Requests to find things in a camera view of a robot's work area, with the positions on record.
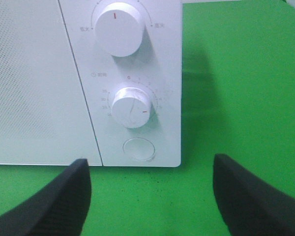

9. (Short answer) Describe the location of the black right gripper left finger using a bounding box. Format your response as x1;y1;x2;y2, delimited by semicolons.
0;159;91;236

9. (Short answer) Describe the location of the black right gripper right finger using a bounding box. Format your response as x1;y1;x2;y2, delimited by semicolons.
212;154;295;236

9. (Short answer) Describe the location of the white microwave door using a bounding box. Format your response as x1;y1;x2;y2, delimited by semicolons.
0;0;102;166

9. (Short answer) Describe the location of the round white door button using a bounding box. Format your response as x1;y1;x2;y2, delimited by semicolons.
123;137;155;161

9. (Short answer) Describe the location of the white microwave knob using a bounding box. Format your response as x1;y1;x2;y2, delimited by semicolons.
94;2;145;57
111;87;152;128

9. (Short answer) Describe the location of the green table mat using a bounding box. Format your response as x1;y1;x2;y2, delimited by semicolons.
0;0;295;236

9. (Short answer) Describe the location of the white microwave oven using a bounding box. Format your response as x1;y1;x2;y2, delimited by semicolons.
0;0;182;168

